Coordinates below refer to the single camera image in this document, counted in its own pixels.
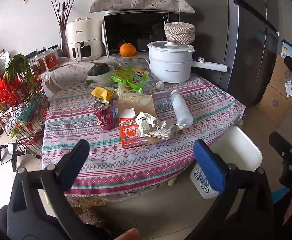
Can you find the white electric pot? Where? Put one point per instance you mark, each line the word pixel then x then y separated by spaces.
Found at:
pixel 171 62

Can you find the small tissue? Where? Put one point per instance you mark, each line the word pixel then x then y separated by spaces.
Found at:
pixel 159 85

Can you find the floral microwave cover cloth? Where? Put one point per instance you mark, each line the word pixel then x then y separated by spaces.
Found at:
pixel 141 1

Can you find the cream ceramic bowl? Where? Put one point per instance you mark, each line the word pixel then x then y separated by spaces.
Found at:
pixel 104 77

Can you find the white plate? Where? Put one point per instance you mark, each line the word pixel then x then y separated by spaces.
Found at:
pixel 103 83

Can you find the cream air fryer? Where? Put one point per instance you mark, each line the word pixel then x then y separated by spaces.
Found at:
pixel 84 35

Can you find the printed paper wrapper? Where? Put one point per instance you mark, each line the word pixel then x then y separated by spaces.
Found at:
pixel 164 132

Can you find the green snack packet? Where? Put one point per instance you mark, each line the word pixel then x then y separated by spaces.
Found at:
pixel 128 76

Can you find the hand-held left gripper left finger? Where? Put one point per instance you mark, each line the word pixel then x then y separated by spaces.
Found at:
pixel 72 165

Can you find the large orange mandarin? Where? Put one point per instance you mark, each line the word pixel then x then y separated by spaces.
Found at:
pixel 127 50

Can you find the brown lace cloth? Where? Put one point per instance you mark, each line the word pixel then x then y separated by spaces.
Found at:
pixel 91 205

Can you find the person's left hand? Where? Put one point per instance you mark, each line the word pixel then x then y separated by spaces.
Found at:
pixel 126 235

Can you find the woven lidded basket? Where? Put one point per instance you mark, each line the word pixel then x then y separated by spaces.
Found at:
pixel 179 32

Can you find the glass vase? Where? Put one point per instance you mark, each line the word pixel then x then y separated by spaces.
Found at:
pixel 64 42

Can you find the orange drink carton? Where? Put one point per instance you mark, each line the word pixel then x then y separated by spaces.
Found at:
pixel 131 135

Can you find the grey refrigerator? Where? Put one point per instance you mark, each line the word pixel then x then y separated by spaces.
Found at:
pixel 248 42

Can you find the glass teapot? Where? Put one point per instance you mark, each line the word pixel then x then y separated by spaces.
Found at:
pixel 136 61

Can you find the yellow foil-lined wrapper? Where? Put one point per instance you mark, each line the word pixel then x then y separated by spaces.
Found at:
pixel 101 93

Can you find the cardboard box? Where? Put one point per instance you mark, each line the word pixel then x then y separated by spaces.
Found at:
pixel 275 105
pixel 283 80

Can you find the red label glass jar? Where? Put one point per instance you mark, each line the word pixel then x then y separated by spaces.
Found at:
pixel 51 60

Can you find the brown paper bag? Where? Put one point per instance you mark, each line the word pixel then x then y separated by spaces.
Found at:
pixel 141 102

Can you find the patterned striped tablecloth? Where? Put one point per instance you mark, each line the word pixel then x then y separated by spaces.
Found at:
pixel 126 165

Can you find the white trash bin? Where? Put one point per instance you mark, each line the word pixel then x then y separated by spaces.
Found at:
pixel 238 147

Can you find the green leafy plant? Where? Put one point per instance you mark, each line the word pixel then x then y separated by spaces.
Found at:
pixel 19 67

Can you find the dark green pumpkin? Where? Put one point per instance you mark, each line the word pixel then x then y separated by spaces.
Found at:
pixel 99 69

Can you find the cherry print cloth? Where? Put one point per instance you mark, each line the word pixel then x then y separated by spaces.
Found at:
pixel 68 73

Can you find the clear plastic container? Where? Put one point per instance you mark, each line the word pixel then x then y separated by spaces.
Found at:
pixel 162 100

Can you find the beige food packet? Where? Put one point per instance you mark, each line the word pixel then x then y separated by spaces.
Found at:
pixel 128 92

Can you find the clear plastic bottle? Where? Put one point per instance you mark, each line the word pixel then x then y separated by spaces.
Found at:
pixel 182 110

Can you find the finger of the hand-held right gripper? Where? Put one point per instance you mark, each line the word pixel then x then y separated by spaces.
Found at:
pixel 282 143

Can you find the bundle of dry twigs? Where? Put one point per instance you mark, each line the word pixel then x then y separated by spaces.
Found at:
pixel 64 10

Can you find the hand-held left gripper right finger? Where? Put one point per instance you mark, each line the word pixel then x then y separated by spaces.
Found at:
pixel 209 165

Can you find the microwave oven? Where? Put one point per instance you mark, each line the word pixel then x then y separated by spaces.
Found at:
pixel 136 30

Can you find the blue and white box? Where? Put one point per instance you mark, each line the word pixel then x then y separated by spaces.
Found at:
pixel 288 50

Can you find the red drink can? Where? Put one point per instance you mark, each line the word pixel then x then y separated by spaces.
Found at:
pixel 104 117

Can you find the white paper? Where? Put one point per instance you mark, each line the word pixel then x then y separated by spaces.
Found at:
pixel 147 122

